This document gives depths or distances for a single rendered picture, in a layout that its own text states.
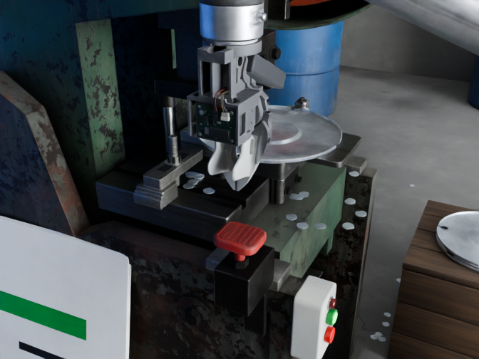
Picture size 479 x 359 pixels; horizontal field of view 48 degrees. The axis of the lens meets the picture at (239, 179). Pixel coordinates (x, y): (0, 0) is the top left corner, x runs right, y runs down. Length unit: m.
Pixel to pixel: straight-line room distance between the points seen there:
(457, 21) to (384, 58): 3.68
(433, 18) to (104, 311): 0.82
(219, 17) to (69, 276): 0.72
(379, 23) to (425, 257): 3.08
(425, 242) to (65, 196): 0.98
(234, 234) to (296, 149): 0.28
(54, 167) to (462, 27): 0.77
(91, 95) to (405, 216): 1.63
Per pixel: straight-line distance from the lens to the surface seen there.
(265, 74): 0.70
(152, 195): 0.97
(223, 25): 0.62
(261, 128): 0.69
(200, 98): 0.64
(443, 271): 1.49
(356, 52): 4.50
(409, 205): 2.48
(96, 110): 1.09
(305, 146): 1.03
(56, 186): 1.12
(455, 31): 0.78
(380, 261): 2.09
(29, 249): 1.23
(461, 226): 1.66
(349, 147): 1.04
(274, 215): 1.06
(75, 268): 1.16
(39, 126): 1.10
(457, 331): 1.58
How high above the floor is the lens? 1.20
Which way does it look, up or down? 28 degrees down
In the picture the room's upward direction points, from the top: straight up
